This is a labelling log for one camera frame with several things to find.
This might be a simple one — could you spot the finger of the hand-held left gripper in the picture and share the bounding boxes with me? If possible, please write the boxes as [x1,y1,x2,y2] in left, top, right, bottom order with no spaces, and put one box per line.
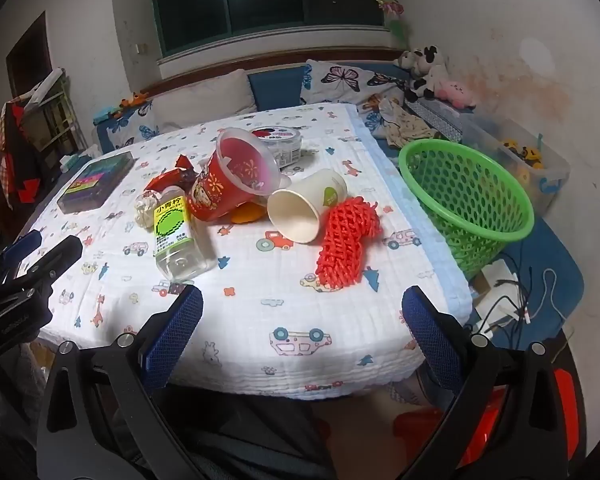
[15,235,83,287]
[0,230,43,281]

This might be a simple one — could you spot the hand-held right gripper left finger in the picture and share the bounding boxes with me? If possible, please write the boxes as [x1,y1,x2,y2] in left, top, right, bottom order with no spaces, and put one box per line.
[36,285,204,480]

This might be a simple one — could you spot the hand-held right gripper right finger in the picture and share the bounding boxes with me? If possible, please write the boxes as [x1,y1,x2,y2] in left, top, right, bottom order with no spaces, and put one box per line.
[401,285,588,480]

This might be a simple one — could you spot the clear bottle yellow label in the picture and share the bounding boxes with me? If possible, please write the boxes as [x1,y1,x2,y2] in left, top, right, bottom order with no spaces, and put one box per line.
[152,186,217,281]

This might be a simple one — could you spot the red foam fruit net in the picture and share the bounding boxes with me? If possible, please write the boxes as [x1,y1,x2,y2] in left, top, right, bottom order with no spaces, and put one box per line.
[314,196,384,291]

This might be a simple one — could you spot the red plastic cup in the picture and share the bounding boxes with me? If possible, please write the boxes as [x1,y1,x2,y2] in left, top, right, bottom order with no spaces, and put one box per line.
[187,128,281,222]

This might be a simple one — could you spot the red snack bag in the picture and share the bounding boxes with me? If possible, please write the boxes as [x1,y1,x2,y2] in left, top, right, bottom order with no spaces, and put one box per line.
[144,154,201,196]

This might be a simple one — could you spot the green plastic basket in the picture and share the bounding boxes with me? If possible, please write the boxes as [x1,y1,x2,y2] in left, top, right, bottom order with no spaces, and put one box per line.
[398,139,536,278]

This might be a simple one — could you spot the white paper cup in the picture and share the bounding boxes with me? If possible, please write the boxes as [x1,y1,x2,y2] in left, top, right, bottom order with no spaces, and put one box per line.
[266,168,349,245]

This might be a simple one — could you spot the white yogurt tub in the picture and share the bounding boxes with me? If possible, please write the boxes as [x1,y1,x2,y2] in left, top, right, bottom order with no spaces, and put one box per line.
[250,125,303,168]

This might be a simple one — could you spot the white charger box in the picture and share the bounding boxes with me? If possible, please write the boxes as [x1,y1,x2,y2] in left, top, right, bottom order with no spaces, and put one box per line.
[472,260,521,331]

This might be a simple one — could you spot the dark colourful flat box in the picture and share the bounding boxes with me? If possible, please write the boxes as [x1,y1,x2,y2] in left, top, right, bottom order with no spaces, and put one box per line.
[56,151,135,215]

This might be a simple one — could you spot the red black hanging clothes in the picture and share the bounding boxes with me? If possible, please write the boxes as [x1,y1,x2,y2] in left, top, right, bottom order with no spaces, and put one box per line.
[0,100,43,208]

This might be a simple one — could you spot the tissue box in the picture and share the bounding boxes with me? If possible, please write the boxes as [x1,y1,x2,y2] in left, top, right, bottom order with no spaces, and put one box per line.
[60,154,91,173]

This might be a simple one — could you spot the red plastic stool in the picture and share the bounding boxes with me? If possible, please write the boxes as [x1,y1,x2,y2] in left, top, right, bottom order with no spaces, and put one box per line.
[392,367,578,480]

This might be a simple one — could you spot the person's dark trousers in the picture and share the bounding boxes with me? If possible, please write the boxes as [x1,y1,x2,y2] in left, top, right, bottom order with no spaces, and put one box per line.
[150,390,331,480]

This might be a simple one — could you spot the metal clothes rack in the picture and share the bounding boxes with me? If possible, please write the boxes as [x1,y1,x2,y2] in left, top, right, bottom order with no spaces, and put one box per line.
[5,67,81,161]

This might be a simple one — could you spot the small butterfly print pillow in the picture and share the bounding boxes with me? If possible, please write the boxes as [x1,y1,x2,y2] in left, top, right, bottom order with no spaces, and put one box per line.
[105,107,161,151]

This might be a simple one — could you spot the dark door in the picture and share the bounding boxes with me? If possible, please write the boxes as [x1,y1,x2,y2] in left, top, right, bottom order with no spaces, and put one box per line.
[5,10,51,96]

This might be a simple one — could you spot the clear storage box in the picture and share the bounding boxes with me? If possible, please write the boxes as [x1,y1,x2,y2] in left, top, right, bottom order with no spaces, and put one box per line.
[460,110,571,216]

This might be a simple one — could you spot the yellow toys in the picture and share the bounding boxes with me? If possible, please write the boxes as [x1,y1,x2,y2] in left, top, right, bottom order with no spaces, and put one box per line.
[500,137,543,168]

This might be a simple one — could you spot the beige patterned clothing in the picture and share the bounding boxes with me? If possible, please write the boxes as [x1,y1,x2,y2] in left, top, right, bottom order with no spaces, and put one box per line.
[375,95,441,146]

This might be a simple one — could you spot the grey pillow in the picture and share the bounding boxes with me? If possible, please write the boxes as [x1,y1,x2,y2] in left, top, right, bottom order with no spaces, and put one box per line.
[147,69,253,131]

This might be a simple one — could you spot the grey patterned folded cloth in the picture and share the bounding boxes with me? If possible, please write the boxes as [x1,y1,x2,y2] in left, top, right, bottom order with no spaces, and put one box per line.
[405,97,466,143]

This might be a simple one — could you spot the pink plush toy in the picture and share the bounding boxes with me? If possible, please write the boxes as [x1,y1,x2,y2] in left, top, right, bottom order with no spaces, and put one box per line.
[437,79,478,109]

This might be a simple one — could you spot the large black white plush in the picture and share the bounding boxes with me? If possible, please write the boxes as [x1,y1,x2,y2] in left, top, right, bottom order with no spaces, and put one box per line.
[404,46,452,103]

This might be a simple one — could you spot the blue cushion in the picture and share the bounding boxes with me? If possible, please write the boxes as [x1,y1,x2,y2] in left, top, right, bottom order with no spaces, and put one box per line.
[247,65,308,111]

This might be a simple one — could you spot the large butterfly print pillow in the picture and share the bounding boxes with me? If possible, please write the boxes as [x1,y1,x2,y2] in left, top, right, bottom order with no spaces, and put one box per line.
[300,59,411,106]

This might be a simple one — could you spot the small black white plush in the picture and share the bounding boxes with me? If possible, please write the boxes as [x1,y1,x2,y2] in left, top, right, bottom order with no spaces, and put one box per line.
[396,49,428,80]

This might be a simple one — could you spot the window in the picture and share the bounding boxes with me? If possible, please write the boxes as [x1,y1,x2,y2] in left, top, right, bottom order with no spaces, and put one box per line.
[150,0,386,58]

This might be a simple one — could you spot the hanging paper decoration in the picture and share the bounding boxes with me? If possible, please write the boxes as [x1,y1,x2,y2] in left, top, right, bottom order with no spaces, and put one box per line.
[376,0,411,43]

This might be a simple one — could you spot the black cables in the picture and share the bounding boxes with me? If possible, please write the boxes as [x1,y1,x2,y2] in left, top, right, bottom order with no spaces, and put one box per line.
[472,255,546,341]

